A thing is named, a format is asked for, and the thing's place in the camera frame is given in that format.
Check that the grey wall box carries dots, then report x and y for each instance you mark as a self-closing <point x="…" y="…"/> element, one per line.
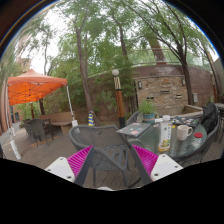
<point x="195" y="97"/>

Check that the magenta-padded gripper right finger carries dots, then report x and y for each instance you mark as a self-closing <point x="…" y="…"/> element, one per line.
<point x="165" y="166"/>

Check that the blue yellow striped cone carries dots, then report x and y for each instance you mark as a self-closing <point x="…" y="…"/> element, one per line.
<point x="91" y="119"/>

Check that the dark-trunked tree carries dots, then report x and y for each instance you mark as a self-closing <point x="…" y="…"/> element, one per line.
<point x="186" y="83"/>

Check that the white ceramic mug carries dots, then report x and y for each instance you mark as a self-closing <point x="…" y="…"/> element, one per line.
<point x="182" y="132"/>

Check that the green plant in blue pot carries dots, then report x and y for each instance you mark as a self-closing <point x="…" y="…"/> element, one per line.
<point x="147" y="111"/>

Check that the flat round red coaster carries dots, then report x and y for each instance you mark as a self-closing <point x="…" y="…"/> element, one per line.
<point x="198" y="135"/>

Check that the clear bottle with white cap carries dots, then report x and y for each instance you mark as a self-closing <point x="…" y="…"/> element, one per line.
<point x="165" y="135"/>

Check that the dark patio chairs group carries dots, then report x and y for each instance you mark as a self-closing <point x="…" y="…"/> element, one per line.
<point x="37" y="128"/>

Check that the black backpack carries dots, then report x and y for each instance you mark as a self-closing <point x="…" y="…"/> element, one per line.
<point x="209" y="116"/>

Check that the grey laptop with stickers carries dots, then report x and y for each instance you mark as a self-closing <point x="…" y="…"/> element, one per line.
<point x="133" y="129"/>

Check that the pale-trunked leaning tree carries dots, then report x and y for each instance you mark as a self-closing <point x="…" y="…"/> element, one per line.
<point x="83" y="73"/>

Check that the orange canopy tent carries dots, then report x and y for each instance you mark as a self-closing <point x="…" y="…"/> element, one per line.
<point x="31" y="85"/>

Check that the dark laptop with stickers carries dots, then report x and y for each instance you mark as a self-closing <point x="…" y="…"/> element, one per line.
<point x="186" y="121"/>

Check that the wooden bench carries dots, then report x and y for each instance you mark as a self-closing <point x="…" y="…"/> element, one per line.
<point x="60" y="119"/>

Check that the wooden lamp post white globe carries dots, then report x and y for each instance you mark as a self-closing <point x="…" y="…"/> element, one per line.
<point x="118" y="100"/>

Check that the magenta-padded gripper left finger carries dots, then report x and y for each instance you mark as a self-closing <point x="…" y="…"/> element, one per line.
<point x="60" y="166"/>

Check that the black wall lantern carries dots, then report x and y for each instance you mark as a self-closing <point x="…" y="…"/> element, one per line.
<point x="140" y="85"/>
<point x="183" y="81"/>

